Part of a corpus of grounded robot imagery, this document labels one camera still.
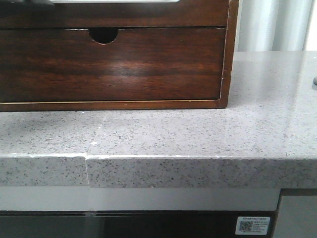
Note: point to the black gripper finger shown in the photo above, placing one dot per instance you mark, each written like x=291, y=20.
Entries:
x=37, y=2

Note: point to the wooden drawer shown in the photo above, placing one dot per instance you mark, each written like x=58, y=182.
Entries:
x=110, y=64
x=87, y=15

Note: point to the white tray inside drawer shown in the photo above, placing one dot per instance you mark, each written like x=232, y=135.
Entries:
x=115, y=1

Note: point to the dark wooden drawer cabinet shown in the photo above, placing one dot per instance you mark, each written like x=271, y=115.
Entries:
x=14, y=7

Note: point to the lower wooden drawer front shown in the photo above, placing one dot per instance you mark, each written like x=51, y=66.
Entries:
x=110, y=64

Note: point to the black glass appliance door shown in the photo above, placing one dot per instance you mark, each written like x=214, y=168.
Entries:
x=127, y=224

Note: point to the white QR code sticker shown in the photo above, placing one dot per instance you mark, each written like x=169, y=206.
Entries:
x=252, y=226

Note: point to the grey cabinet panel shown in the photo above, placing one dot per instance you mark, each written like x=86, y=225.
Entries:
x=296, y=214

